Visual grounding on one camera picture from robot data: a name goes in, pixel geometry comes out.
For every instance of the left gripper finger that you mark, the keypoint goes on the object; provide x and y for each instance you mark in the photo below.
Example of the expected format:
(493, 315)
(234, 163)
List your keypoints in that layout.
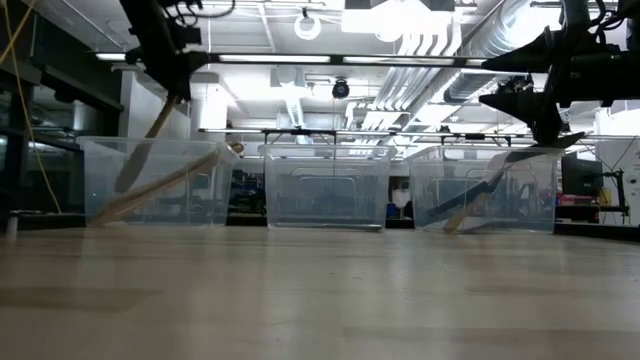
(165, 80)
(184, 82)

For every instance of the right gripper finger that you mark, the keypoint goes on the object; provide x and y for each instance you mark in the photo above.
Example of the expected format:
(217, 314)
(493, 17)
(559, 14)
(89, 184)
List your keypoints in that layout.
(530, 57)
(542, 112)

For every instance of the wooden fork spatula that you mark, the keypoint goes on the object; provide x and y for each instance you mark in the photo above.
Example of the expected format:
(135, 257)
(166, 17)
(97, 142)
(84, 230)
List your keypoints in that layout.
(200, 165)

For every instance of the slotted wooden spoon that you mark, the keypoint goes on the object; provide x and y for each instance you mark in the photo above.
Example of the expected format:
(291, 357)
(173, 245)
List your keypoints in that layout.
(150, 196)

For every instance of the curved wooden spatula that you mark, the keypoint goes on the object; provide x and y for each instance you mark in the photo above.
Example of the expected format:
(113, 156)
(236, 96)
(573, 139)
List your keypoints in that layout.
(465, 210)

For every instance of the black monitor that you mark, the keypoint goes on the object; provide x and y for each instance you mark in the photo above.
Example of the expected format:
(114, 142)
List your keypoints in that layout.
(582, 175)

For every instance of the clear plastic bin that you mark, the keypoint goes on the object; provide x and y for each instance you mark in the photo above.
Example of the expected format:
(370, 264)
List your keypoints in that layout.
(530, 200)
(325, 190)
(210, 200)

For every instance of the red box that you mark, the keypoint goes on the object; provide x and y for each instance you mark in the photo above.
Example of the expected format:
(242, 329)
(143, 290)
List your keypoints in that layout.
(575, 200)

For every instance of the long ceiling light bar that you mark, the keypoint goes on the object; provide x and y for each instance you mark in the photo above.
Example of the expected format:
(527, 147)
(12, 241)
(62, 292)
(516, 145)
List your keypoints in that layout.
(275, 58)

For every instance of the white background object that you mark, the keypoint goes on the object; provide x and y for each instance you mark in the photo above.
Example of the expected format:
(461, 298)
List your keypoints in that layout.
(401, 197)

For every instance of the small white cup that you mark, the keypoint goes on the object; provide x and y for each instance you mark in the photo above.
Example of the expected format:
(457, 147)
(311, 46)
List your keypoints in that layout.
(11, 222)

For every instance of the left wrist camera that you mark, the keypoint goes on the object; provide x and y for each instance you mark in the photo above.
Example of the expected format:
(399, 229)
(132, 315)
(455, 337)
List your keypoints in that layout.
(186, 35)

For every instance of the black ceiling camera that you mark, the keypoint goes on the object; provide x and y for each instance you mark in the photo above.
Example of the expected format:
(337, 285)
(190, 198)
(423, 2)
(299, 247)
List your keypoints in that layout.
(512, 85)
(340, 89)

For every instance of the black overhead truss rail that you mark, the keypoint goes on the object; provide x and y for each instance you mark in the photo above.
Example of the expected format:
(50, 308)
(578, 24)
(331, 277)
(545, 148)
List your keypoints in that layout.
(350, 131)

